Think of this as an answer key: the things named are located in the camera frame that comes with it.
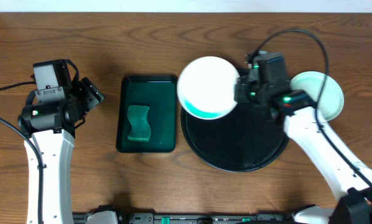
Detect white plate with green stain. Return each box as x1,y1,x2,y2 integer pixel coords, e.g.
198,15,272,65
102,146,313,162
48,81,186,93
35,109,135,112
177,56,239,120

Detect green sponge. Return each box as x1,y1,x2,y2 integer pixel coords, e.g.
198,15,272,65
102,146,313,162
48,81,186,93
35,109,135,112
127,105,151,142

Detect mint plate front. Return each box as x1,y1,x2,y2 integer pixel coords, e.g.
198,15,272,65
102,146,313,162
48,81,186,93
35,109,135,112
291,71,344,121

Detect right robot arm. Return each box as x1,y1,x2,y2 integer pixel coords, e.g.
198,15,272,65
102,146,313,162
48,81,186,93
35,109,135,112
235,71,372,223

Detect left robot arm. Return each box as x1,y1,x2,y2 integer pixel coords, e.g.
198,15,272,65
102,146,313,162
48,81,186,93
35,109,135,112
18,78,104,223

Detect black round tray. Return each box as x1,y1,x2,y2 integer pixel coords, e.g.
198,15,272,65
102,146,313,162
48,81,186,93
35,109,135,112
180,103,289,172

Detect black rectangular tray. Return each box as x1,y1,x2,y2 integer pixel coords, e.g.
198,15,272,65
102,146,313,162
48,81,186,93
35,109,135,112
116,75,177,153

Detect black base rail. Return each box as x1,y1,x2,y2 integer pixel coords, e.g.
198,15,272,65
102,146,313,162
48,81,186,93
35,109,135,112
73,205,333,224

